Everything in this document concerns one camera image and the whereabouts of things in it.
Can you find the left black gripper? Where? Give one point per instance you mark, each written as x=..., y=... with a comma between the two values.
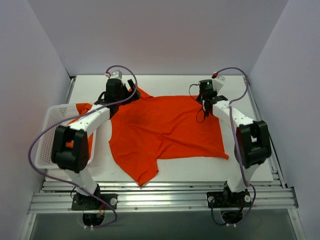
x=127, y=90

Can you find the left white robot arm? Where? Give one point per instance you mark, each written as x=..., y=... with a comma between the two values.
x=70, y=150

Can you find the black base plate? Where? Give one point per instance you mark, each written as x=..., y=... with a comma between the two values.
x=218, y=199
x=88, y=203

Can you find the aluminium front rail frame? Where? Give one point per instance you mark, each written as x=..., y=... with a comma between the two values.
x=54, y=197

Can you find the orange t-shirt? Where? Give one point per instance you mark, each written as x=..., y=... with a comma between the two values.
x=161, y=128
x=82, y=109

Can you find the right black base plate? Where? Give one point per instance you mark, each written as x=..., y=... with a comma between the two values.
x=218, y=199

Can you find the white plastic basket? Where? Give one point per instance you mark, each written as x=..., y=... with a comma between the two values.
x=65, y=113

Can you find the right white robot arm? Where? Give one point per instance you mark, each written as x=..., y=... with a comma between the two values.
x=252, y=144

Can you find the left aluminium side rail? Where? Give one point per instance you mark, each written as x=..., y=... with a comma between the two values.
x=70, y=89

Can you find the orange t-shirt in basket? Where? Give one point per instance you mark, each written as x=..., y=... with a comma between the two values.
x=82, y=109

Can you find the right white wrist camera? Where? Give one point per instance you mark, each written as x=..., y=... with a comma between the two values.
x=218, y=81

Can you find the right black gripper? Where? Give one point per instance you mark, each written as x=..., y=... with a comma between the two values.
x=206, y=91

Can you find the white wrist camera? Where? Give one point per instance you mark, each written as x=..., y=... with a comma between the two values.
x=218, y=81
x=114, y=75

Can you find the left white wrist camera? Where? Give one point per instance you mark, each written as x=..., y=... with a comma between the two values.
x=114, y=75

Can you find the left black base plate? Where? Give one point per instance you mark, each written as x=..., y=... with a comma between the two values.
x=88, y=203

